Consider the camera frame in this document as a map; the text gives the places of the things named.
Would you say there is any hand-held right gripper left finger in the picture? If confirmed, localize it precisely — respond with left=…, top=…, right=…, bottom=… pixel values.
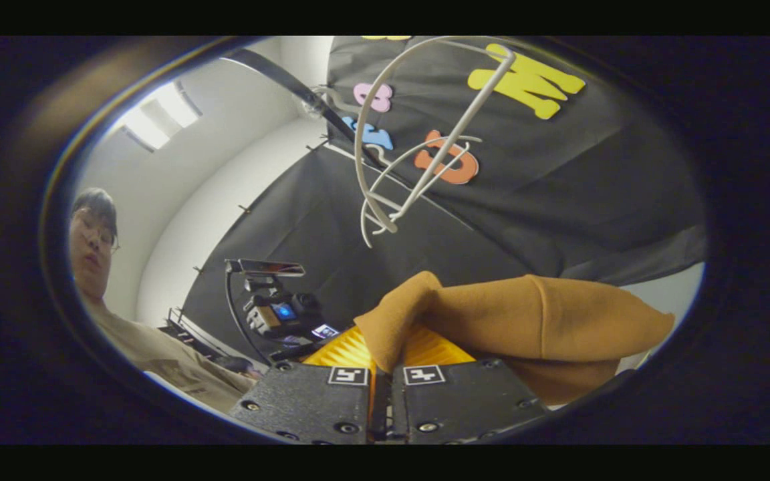
left=230, top=326, right=378, bottom=443

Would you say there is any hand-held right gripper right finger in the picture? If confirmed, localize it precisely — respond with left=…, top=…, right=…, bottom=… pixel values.
left=390, top=327, right=549, bottom=443

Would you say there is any brown jacket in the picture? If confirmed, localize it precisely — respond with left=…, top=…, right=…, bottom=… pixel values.
left=354, top=271, right=676, bottom=406

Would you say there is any white clothes hanger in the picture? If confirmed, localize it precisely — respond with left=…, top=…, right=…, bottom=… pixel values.
left=365, top=134, right=483, bottom=236
left=355, top=37, right=517, bottom=249

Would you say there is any person's torso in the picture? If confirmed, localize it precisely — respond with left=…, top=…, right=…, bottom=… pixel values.
left=88, top=301, right=262, bottom=415

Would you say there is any person's head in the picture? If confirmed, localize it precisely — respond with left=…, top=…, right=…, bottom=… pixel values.
left=70, top=187, right=120, bottom=301

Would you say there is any ceiling light panel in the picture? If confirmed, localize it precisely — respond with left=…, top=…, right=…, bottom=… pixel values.
left=118, top=80, right=203, bottom=153

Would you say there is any black clothes rail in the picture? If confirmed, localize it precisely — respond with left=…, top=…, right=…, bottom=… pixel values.
left=221, top=48, right=386, bottom=168

